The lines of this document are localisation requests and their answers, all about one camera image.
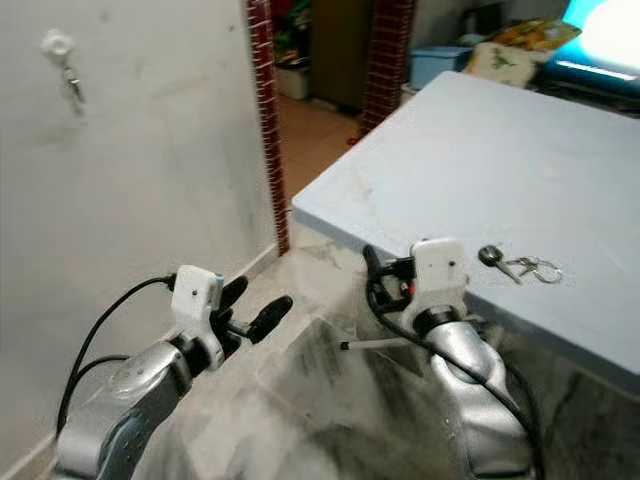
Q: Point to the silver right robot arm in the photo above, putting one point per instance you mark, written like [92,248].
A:
[480,390]

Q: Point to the light blue table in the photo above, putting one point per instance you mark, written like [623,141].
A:
[480,170]

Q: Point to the narrow red brick pillar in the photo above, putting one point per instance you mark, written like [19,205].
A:
[268,120]

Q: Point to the wide red brick pillar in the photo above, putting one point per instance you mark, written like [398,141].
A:
[388,60]

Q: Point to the blue storage box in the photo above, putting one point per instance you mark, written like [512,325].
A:
[440,68]

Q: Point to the brown wooden door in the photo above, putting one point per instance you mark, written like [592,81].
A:
[340,50]

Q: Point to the dinosaur print cushion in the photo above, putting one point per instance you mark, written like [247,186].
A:
[505,60]

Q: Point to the yellow patterned cloth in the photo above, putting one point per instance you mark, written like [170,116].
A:
[525,35]

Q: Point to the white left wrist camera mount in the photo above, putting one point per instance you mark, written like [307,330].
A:
[195,292]

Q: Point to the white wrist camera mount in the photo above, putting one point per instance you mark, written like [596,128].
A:
[195,292]
[440,270]

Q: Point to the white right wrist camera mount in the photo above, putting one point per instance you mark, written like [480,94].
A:
[440,270]

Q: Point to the white wall hook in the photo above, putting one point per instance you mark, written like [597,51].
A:
[58,45]

